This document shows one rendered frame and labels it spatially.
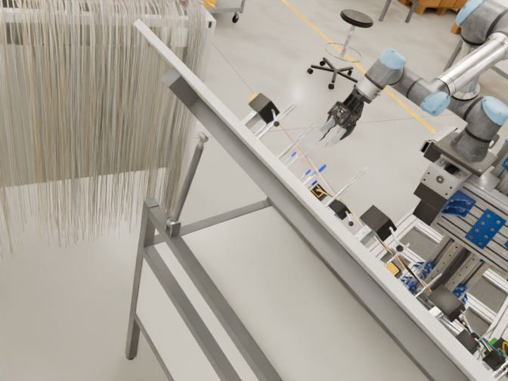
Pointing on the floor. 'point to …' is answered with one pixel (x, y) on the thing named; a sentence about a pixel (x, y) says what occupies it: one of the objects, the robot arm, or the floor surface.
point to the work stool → (355, 18)
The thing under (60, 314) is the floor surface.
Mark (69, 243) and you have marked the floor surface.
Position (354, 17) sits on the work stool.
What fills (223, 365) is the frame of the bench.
